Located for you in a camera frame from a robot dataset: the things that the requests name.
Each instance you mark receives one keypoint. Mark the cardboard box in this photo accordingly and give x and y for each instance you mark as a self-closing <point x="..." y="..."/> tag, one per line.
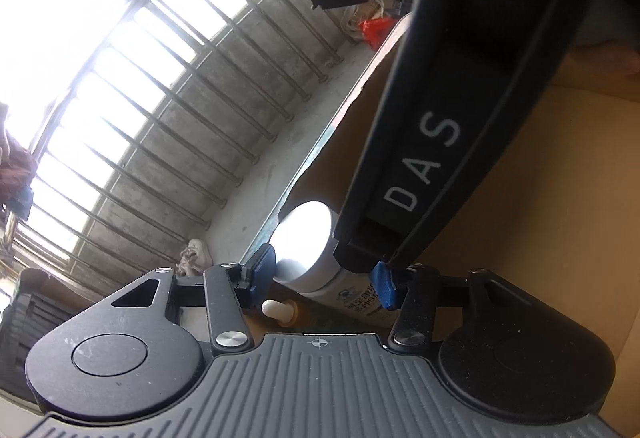
<point x="525" y="218"/>

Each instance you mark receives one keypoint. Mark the white bottle with printed label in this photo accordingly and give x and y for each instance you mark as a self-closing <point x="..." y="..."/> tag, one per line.
<point x="305" y="238"/>

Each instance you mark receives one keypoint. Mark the red plastic bag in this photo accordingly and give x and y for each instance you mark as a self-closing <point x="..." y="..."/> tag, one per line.
<point x="377" y="30"/>

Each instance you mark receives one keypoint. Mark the beige bag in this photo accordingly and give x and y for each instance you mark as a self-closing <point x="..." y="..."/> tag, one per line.
<point x="355" y="17"/>

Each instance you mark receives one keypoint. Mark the brown hanging coat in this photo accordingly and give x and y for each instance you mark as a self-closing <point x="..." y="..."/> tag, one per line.
<point x="15" y="167"/>

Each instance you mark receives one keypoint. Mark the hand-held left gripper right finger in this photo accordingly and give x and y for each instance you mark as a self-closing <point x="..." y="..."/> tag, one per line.
<point x="384" y="285"/>

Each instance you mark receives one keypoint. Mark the grey cabinet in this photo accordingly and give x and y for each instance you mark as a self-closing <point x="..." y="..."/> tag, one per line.
<point x="30" y="333"/>

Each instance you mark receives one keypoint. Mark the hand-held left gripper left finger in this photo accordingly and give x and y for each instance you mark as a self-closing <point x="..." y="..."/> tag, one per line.
<point x="262" y="268"/>

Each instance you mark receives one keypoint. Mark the white sneaker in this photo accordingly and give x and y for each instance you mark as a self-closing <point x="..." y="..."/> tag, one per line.
<point x="184" y="265"/>
<point x="197" y="250"/>

